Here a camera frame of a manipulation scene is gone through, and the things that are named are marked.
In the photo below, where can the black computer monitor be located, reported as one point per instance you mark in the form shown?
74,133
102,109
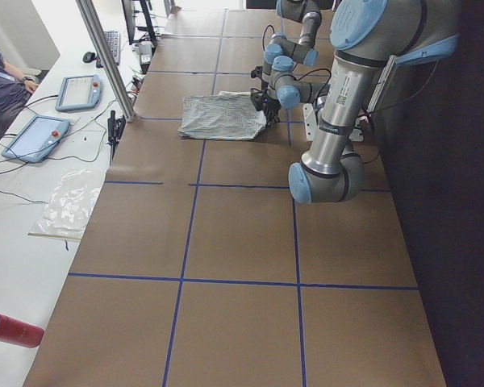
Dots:
129,12

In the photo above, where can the upper teach pendant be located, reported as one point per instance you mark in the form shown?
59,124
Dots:
79,93

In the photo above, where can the aluminium frame post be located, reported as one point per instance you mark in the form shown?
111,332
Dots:
94,28

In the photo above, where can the striped polo shirt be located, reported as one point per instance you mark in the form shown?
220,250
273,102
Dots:
225,116

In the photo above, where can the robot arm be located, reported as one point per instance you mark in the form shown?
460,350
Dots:
364,35
302,50

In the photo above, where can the black keyboard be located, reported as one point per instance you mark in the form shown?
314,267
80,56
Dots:
113,40

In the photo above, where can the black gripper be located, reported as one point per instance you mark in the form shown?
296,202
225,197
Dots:
269,109

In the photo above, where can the seated person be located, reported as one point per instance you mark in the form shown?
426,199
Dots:
16,88

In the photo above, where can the clear plastic bag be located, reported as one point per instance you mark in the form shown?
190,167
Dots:
70,206

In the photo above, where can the black computer mouse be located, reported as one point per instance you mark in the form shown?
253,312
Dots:
89,57

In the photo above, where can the red cylinder bottle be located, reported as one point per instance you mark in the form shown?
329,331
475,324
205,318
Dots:
19,333

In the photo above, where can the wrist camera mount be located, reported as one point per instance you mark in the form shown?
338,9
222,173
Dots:
258,72
259,99

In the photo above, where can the teach pendant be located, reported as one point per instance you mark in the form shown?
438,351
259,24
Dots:
37,139
79,93

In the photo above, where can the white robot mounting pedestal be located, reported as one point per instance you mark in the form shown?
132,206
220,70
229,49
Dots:
311,117

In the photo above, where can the lower teach pendant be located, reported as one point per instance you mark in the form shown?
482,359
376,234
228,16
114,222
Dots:
37,139

